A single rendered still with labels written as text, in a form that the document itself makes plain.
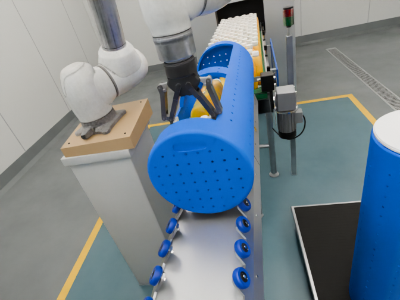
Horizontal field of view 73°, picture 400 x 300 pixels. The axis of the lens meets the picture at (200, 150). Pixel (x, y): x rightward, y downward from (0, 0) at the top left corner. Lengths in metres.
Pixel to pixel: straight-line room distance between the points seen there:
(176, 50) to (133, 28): 5.39
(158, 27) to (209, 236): 0.54
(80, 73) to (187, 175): 0.66
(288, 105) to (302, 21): 4.22
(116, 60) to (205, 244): 0.82
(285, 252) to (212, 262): 1.17
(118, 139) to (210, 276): 0.66
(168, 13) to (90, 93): 0.67
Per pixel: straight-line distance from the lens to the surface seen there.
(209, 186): 0.74
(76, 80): 1.19
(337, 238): 1.78
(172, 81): 0.69
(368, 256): 1.23
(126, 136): 1.13
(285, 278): 1.78
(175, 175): 0.73
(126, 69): 1.25
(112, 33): 1.21
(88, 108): 1.21
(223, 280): 0.71
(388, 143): 0.91
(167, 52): 0.63
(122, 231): 1.55
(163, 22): 0.61
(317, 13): 5.90
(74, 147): 1.26
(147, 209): 1.38
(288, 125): 1.79
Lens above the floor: 1.53
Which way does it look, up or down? 32 degrees down
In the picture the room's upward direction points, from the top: 14 degrees counter-clockwise
